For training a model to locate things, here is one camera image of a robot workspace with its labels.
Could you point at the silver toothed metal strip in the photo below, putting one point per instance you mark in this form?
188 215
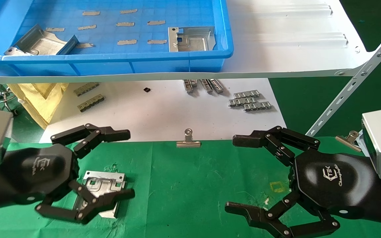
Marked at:
241 102
258 106
246 94

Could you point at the white paper sheet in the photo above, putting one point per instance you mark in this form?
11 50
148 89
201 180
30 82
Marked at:
164 112

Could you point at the silver binder clip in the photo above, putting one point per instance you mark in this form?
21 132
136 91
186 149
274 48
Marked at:
347 141
188 143

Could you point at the yellow cloth bag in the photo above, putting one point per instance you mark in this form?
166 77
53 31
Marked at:
35 99

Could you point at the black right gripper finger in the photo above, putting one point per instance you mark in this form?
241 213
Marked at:
246 140

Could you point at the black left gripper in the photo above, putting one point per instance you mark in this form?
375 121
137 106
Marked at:
31 172

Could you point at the blue plastic tray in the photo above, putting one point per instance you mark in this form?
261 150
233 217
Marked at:
177 66

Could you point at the small black chip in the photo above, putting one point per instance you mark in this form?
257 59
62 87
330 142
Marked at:
147 89

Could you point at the small silver metal rail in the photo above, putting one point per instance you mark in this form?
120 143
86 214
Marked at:
189 86
206 86
217 86

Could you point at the white metal shelf board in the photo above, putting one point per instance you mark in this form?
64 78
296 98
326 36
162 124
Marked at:
276 49

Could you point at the white perforated shelf brace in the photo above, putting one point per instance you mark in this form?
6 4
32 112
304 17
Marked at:
359 77

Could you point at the flat square sheet metal part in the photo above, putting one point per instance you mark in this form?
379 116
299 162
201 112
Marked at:
193 41

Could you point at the grey toothed connector strip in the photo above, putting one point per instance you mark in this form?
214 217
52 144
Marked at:
86 88
91 102

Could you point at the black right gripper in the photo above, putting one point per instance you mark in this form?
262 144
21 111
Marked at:
336 185

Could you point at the green table cloth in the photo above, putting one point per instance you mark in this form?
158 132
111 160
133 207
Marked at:
184 185

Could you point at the sheet metal part with flange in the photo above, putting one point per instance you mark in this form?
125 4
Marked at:
41 43

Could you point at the stamped sheet metal bracket part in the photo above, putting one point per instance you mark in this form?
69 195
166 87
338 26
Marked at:
104 183

